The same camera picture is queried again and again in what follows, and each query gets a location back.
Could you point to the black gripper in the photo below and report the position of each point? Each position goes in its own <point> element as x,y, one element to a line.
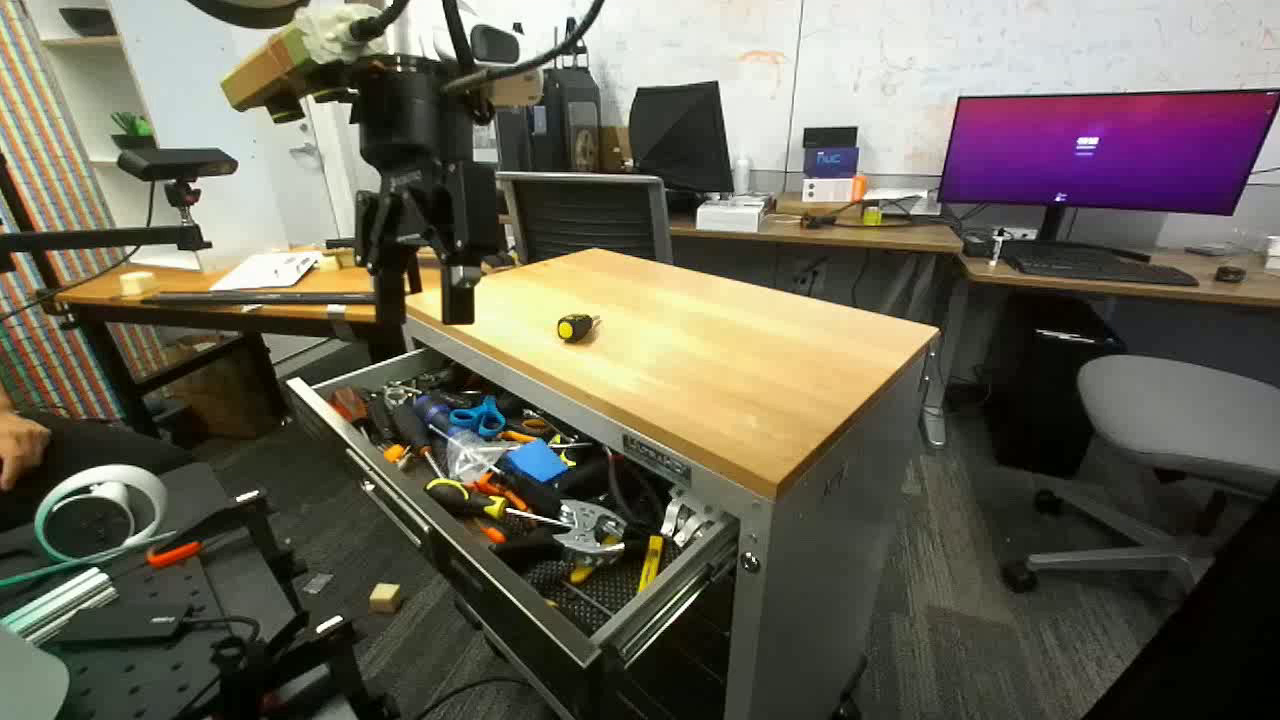
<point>413,121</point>

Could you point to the black yellow stubby screwdriver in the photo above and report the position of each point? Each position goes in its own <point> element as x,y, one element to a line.
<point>573,328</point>

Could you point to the grey cabinet tool drawer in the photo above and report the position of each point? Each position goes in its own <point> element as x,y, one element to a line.
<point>452,543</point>

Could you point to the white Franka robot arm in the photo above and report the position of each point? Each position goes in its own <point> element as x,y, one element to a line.
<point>335,31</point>

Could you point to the yellow black long screwdriver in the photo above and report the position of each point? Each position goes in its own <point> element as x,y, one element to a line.
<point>460,494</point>

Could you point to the white drawer item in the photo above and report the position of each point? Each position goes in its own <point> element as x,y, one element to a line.
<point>684,517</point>

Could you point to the bare person hand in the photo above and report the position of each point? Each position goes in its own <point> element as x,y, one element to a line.
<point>21,445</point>

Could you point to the blue plastic clamp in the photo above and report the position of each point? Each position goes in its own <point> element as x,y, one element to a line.
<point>479,422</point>

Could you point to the black metal bar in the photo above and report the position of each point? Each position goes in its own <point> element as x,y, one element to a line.
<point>266,299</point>

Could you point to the white paper sheets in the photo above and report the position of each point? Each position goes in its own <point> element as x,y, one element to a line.
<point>266,269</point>

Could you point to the dark mesh office chair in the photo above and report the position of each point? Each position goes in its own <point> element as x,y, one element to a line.
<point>585,217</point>

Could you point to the blue plastic box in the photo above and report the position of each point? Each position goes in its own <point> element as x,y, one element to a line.
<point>539,462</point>

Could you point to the brown cardboard box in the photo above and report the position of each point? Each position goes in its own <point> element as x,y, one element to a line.
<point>225,395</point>

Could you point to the black computer case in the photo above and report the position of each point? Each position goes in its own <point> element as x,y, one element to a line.
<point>570,121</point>

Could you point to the grey tool cabinet wood top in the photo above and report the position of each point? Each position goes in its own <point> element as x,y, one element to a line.
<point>694,362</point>

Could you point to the silver pliers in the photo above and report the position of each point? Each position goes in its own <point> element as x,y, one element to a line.
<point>585,524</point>

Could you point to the black turned monitor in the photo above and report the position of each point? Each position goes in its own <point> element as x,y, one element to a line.
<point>681,132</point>

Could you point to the small wooden block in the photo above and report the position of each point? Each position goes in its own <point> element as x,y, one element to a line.
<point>384,596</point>

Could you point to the white flat box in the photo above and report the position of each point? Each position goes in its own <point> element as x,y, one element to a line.
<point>728,214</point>

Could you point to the small green plant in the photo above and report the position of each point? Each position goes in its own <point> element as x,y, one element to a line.
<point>132,130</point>

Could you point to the colourful striped fabric panel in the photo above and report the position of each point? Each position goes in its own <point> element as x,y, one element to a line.
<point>44,335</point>

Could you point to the wooden desk grey legs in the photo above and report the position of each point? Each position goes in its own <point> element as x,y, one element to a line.
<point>812,236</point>

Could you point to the orange white small box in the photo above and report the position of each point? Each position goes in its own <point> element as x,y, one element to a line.
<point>834,191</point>

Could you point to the dark blue box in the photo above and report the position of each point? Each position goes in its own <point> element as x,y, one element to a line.
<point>831,148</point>

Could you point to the black item on shelf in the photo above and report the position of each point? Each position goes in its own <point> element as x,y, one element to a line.
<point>91,20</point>

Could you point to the black breadboard platform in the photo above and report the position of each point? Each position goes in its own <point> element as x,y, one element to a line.
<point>162,641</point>

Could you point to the yellow ball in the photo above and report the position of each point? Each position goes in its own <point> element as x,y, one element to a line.
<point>873,214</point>

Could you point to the silver aluminium bar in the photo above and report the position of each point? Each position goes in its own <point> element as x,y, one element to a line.
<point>55,607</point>

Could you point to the white power strip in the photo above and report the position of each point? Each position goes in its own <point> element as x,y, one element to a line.
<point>908,201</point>

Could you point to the grey rounded object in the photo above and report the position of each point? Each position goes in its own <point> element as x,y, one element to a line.
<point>24,682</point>

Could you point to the black computer tower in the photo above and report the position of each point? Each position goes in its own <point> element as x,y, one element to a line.
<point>1055,385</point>

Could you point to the black computer keyboard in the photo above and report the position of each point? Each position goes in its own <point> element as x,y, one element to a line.
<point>1101,266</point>

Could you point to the purple screen computer monitor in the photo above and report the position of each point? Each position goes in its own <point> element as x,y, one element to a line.
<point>1107,146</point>

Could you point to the wooden monitor desk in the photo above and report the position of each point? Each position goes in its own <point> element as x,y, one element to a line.
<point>1132,289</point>

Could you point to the grey office chair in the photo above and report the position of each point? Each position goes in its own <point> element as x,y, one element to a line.
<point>1183,422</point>

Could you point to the black computer mouse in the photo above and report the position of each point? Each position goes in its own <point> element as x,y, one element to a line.
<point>1229,275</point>

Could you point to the white cup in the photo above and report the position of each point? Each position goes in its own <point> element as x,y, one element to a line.
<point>1272,254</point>

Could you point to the black foreground panel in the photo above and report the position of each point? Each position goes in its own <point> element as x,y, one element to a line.
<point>1200,641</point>

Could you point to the wooden desk black frame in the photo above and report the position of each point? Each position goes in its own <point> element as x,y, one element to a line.
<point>201,305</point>

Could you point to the wooden wrist mount plate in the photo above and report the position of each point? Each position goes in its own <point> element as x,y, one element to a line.
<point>266,74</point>

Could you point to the black stereo camera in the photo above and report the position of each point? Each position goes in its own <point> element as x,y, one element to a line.
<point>177,163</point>

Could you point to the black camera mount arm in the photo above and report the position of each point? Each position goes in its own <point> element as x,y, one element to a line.
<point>105,240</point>

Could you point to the white wall shelf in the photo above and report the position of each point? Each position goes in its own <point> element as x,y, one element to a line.
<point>82,94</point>

